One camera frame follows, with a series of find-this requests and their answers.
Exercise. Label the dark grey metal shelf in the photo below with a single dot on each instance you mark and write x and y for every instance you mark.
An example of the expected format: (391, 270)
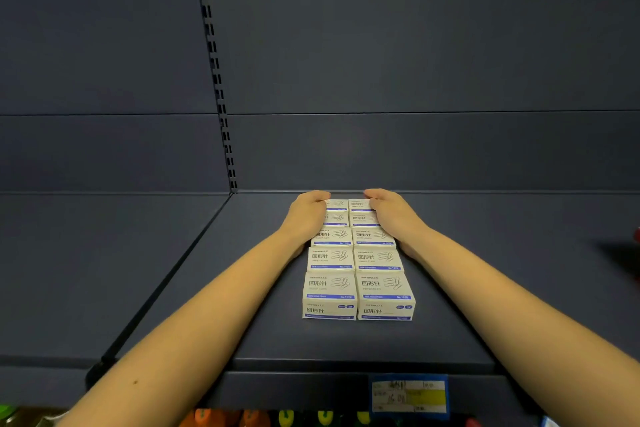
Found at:
(400, 41)

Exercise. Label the person's right forearm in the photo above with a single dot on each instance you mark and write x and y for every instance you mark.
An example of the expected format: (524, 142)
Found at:
(525, 331)

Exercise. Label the person's left hand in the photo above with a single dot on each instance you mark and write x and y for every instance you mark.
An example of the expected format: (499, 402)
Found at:
(305, 216)

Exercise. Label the group of green-capped tea bottles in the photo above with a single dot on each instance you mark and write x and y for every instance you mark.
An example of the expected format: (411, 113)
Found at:
(7, 412)

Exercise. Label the white blue paperclip boxes group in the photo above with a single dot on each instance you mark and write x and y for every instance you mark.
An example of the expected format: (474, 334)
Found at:
(330, 286)

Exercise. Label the group of orange soda bottles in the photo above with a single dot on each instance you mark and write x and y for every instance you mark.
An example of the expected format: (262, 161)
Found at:
(205, 417)

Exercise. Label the blue yellow price tag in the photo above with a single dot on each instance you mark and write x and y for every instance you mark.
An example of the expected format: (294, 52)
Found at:
(400, 394)

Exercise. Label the person's left forearm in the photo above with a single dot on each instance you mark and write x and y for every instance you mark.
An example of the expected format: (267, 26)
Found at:
(190, 341)

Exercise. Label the person's right hand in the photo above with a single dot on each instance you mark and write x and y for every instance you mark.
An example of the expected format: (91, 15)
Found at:
(395, 214)

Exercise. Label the group of yellow-capped green bottles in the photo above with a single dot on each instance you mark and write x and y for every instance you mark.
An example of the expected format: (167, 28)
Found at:
(325, 416)

